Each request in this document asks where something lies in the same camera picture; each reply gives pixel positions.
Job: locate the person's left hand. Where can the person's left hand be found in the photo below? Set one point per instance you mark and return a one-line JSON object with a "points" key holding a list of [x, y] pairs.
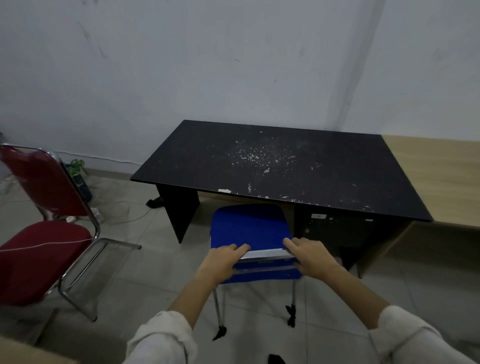
{"points": [[217, 264]]}

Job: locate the person's left forearm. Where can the person's left forearm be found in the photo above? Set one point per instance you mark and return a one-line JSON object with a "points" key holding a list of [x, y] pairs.
{"points": [[187, 300]]}

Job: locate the light wood table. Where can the light wood table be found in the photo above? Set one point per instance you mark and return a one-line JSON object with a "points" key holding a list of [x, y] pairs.
{"points": [[442, 180]]}

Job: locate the black desk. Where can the black desk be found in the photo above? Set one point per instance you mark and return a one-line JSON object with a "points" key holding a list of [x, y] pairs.
{"points": [[281, 168]]}

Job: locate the red chair with metal frame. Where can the red chair with metal frame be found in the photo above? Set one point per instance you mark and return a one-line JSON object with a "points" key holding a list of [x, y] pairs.
{"points": [[33, 258]]}

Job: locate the dark blue container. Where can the dark blue container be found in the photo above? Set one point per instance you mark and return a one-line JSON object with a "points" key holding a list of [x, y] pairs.
{"points": [[86, 192]]}

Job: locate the black computer tower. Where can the black computer tower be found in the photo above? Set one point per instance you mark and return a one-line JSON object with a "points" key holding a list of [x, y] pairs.
{"points": [[330, 234]]}

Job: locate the person's left fingers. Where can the person's left fingers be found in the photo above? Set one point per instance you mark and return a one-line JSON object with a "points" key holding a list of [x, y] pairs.
{"points": [[236, 249]]}

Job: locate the person's right hand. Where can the person's right hand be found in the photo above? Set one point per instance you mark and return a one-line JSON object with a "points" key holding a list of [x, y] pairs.
{"points": [[315, 260]]}

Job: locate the person's right fingers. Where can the person's right fingers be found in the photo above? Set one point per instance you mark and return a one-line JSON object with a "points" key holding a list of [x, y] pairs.
{"points": [[298, 245]]}

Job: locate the person's right forearm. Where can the person's right forearm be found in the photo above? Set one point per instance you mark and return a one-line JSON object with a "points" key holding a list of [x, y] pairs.
{"points": [[360, 300]]}

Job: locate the black shoe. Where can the black shoe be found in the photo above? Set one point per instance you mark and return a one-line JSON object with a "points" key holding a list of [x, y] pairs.
{"points": [[154, 202]]}

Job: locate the blue chair with metal frame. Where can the blue chair with metal frame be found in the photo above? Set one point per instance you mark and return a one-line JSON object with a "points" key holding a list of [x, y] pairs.
{"points": [[247, 225]]}

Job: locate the white power strip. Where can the white power strip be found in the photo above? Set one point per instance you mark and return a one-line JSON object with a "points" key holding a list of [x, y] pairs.
{"points": [[96, 214]]}

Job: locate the black cloth piece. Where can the black cloth piece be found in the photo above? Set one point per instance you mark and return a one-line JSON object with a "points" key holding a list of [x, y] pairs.
{"points": [[276, 359]]}

